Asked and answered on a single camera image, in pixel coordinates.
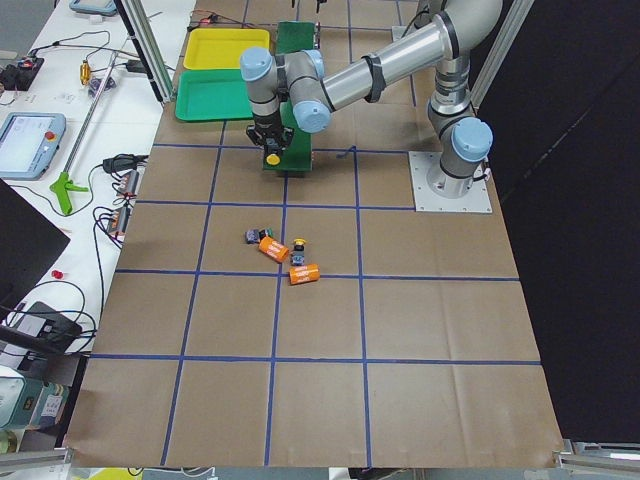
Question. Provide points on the yellow push button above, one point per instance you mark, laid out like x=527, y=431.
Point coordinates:
x=272, y=153
x=297, y=257

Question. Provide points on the aluminium frame post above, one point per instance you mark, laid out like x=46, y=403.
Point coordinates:
x=140, y=33

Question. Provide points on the black adapter on table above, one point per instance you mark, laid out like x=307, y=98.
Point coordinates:
x=122, y=162

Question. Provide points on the green plastic tray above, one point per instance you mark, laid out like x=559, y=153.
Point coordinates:
x=212, y=95

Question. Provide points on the black monitor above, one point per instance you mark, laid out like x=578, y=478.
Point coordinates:
x=30, y=245

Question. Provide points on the green handled reach grabber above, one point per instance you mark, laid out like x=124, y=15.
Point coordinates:
x=64, y=184

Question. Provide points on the black power adapter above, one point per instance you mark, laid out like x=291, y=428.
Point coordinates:
x=135, y=66

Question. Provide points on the gold cylindrical part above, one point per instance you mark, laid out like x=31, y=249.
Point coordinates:
x=85, y=73

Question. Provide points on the black box device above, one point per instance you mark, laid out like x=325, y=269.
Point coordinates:
x=42, y=330

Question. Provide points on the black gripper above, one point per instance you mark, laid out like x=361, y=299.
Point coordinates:
x=266, y=124

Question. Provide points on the orange cylinder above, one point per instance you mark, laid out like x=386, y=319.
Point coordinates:
x=304, y=274
x=273, y=249

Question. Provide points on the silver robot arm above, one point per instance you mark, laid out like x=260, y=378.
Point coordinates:
x=292, y=97

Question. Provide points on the blue teach pendant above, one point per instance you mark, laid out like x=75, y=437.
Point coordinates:
x=29, y=142

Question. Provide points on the yellow plastic tray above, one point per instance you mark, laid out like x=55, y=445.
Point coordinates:
x=211, y=48

